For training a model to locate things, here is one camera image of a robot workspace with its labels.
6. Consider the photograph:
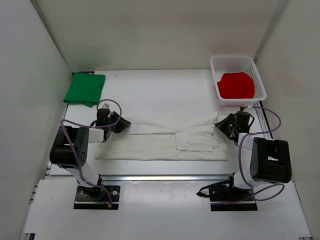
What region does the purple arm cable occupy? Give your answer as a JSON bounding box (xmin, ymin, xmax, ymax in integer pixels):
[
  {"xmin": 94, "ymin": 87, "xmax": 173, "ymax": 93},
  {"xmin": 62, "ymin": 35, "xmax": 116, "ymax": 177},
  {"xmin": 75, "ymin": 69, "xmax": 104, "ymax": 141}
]
[
  {"xmin": 60, "ymin": 99, "xmax": 123, "ymax": 201},
  {"xmin": 237, "ymin": 106, "xmax": 286, "ymax": 201}
]

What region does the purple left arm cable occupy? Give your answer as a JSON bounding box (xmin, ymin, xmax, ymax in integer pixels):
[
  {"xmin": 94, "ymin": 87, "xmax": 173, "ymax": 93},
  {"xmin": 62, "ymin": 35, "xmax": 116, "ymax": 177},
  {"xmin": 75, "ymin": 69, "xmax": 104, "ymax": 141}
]
[{"xmin": 60, "ymin": 99, "xmax": 123, "ymax": 201}]

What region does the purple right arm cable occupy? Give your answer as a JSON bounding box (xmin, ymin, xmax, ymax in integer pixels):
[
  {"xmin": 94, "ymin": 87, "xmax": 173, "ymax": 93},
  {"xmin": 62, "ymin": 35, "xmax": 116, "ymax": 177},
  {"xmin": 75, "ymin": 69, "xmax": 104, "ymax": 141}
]
[{"xmin": 237, "ymin": 106, "xmax": 286, "ymax": 201}]

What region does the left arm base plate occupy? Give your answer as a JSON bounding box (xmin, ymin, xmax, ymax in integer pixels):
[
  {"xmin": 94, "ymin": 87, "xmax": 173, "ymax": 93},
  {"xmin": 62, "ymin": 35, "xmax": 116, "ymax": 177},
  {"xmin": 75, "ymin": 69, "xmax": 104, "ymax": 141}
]
[{"xmin": 73, "ymin": 184, "xmax": 121, "ymax": 210}]

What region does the green t shirt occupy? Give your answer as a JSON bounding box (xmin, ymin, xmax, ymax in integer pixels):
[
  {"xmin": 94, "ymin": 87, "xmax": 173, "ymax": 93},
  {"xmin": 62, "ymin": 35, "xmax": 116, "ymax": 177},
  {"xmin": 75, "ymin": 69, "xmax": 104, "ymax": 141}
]
[{"xmin": 63, "ymin": 72, "xmax": 106, "ymax": 108}]

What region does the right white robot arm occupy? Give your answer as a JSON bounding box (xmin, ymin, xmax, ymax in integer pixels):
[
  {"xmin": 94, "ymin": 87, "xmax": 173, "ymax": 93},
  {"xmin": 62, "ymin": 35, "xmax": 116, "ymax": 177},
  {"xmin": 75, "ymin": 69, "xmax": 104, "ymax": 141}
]
[{"xmin": 215, "ymin": 110, "xmax": 292, "ymax": 200}]

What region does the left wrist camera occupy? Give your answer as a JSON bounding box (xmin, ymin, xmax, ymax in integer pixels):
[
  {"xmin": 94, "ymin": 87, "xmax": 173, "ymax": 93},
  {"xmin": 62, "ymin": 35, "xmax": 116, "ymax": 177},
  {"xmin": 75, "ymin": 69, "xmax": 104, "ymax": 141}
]
[{"xmin": 100, "ymin": 103, "xmax": 110, "ymax": 110}]

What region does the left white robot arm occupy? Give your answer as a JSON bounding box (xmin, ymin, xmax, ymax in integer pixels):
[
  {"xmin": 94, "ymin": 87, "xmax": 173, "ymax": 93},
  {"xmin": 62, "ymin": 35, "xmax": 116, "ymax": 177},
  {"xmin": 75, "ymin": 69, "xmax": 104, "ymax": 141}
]
[{"xmin": 49, "ymin": 108, "xmax": 131, "ymax": 202}]

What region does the red t shirt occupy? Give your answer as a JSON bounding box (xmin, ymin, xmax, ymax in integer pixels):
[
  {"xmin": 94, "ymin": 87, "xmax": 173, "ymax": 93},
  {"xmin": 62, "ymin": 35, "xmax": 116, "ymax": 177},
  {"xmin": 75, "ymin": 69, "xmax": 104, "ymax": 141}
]
[{"xmin": 217, "ymin": 72, "xmax": 255, "ymax": 99}]

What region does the white plastic basket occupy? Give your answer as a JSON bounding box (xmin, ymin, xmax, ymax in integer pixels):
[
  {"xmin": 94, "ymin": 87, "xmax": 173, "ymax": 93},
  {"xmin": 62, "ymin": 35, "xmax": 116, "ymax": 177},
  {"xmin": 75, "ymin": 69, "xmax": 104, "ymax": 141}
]
[{"xmin": 210, "ymin": 55, "xmax": 267, "ymax": 107}]

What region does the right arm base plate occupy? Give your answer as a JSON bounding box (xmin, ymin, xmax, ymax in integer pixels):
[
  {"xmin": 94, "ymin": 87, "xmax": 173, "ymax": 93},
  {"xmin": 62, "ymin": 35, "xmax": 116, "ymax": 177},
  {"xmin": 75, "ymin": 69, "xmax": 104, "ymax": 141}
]
[{"xmin": 196, "ymin": 179, "xmax": 258, "ymax": 212}]

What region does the white t shirt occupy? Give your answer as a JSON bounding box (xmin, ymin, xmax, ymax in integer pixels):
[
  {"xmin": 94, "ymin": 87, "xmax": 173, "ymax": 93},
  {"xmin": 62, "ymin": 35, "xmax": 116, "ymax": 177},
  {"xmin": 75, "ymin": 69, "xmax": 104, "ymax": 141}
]
[{"xmin": 94, "ymin": 112, "xmax": 228, "ymax": 161}]

